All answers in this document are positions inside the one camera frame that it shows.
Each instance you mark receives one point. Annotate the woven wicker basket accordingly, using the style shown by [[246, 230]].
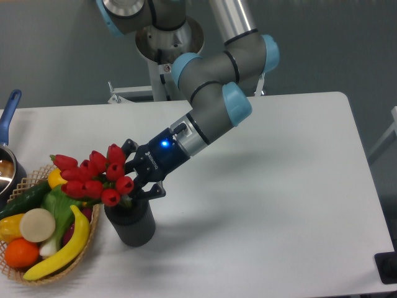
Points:
[[16, 274]]

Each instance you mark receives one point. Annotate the black device at table edge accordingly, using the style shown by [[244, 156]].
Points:
[[386, 266]]

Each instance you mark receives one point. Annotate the green cucumber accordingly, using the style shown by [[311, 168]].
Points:
[[28, 200]]

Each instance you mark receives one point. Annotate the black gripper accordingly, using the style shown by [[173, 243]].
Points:
[[153, 162]]

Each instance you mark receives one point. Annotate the dark red vegetable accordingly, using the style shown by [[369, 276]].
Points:
[[87, 212]]

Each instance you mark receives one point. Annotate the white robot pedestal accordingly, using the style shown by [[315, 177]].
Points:
[[178, 72]]

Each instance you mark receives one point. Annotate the green bok choy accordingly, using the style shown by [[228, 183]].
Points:
[[58, 204]]

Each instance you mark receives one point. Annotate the white frame at right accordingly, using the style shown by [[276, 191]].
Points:
[[387, 138]]

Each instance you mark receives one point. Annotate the beige round disc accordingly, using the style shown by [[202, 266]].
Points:
[[37, 225]]

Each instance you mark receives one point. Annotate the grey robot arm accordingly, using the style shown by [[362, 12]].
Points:
[[227, 106]]

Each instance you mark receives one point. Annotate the dark grey ribbed vase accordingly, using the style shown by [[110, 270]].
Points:
[[135, 226]]

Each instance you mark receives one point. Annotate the blue handled saucepan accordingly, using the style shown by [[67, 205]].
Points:
[[12, 172]]

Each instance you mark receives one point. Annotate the yellow banana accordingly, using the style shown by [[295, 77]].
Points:
[[68, 253]]

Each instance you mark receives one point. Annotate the orange fruit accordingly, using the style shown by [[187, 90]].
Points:
[[21, 253]]

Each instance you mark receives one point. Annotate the yellow bell pepper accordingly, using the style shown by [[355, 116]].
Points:
[[10, 228]]

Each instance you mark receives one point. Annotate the red tulip bouquet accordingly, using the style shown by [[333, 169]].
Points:
[[100, 179]]

